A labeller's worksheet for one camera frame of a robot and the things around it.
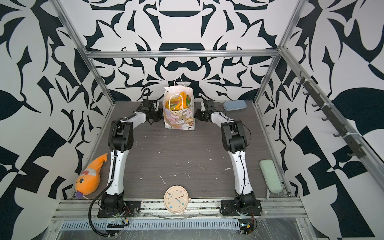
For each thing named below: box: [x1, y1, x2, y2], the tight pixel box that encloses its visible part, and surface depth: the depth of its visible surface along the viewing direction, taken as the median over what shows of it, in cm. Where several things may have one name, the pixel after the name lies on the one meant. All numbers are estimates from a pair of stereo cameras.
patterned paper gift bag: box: [162, 73, 195, 131], surface depth 95 cm
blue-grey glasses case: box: [223, 99, 247, 111], surface depth 118 cm
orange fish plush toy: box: [75, 153, 108, 199], surface depth 77 cm
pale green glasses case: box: [259, 159, 284, 194], surface depth 84 cm
